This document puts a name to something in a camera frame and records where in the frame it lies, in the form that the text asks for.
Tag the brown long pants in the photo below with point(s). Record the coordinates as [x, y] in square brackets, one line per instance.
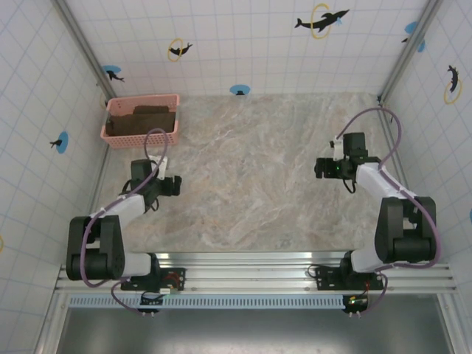
[142, 121]

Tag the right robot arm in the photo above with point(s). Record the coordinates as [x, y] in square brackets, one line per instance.
[372, 180]

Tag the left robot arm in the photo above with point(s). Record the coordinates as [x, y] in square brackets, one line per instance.
[125, 207]

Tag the pink perforated plastic basket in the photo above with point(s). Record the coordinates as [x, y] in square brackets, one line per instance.
[147, 142]

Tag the aluminium table edge bar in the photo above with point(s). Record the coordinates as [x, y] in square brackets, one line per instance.
[394, 147]

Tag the blue oval sticker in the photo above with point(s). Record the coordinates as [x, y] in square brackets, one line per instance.
[239, 89]

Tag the seal blue circle sticker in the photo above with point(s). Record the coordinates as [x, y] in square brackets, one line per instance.
[60, 142]

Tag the orca blue circle sticker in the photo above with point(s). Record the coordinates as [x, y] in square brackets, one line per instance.
[112, 72]

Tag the blue patch animal sticker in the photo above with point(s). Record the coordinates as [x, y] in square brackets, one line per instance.
[413, 31]

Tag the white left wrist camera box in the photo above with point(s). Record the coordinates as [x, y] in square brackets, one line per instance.
[160, 166]

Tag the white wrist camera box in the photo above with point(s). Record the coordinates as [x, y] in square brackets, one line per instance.
[160, 166]
[337, 147]

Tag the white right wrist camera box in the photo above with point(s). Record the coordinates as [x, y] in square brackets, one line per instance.
[337, 147]

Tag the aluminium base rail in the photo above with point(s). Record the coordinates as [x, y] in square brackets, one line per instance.
[250, 269]

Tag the aluminium corner post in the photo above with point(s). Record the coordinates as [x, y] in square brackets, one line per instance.
[411, 48]
[83, 48]

